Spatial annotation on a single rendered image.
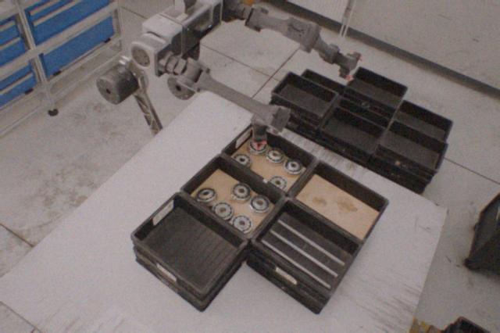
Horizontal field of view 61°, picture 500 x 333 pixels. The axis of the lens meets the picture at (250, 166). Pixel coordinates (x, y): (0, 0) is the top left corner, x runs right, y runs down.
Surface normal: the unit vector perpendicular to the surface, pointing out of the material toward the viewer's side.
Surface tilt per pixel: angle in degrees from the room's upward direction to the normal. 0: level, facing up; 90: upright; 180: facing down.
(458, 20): 90
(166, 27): 0
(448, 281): 0
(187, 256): 0
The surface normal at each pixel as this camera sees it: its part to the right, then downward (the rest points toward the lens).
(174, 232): 0.12, -0.62
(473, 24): -0.50, 0.63
